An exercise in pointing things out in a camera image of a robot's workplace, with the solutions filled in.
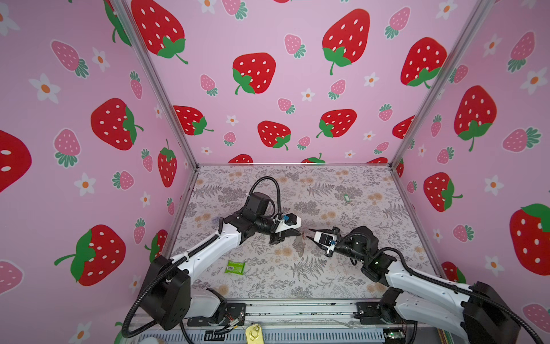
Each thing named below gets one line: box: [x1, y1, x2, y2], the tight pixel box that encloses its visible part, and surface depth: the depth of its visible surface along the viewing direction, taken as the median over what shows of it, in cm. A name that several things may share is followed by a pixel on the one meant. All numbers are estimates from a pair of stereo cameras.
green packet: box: [224, 259, 246, 276], surface depth 85 cm
